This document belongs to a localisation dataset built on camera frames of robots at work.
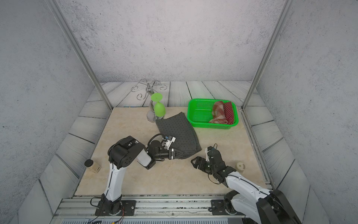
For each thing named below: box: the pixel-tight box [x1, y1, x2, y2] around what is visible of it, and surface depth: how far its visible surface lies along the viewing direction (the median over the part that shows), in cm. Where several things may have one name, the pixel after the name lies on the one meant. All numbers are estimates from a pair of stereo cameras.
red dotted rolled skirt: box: [223, 101, 235, 125], surface depth 109 cm
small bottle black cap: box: [84, 159, 102, 174], surface depth 82 cm
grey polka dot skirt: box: [155, 112, 202, 160], surface depth 104 cm
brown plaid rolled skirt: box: [208, 100, 228, 125], surface depth 106 cm
